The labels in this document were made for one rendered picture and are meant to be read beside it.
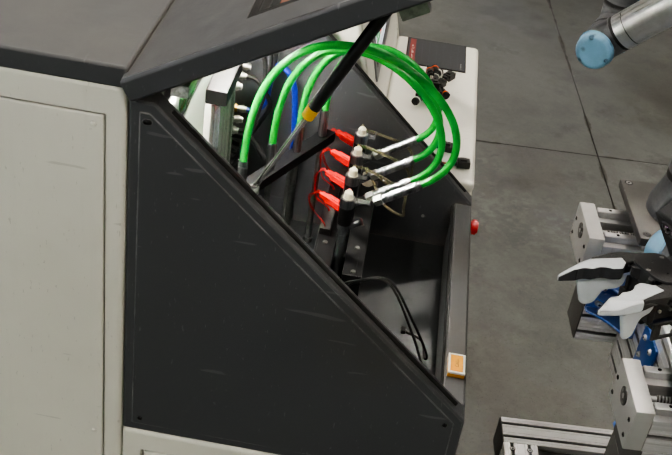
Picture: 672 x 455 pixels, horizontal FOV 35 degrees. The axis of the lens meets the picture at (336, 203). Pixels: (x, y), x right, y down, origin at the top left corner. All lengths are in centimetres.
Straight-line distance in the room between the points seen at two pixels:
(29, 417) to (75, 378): 14
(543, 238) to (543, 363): 70
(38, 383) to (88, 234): 35
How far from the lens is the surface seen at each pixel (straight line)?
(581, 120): 487
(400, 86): 268
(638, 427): 190
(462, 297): 206
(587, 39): 217
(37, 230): 171
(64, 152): 161
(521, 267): 382
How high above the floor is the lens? 220
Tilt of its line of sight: 34 degrees down
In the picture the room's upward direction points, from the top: 9 degrees clockwise
